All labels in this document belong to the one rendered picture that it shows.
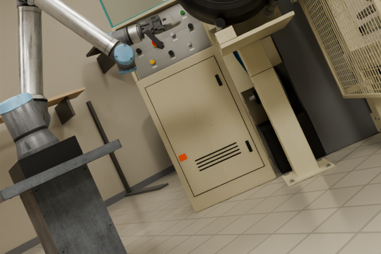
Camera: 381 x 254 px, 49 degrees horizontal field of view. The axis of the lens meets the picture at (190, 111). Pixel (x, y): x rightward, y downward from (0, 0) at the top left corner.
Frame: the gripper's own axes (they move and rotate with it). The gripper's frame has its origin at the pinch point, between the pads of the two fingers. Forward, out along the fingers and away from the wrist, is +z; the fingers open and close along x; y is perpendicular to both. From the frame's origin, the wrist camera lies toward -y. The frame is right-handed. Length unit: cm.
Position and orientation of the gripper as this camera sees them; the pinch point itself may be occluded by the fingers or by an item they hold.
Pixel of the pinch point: (178, 23)
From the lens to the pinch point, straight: 209.9
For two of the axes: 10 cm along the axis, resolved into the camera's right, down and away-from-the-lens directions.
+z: 9.5, -3.0, -0.9
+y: -3.0, -9.5, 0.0
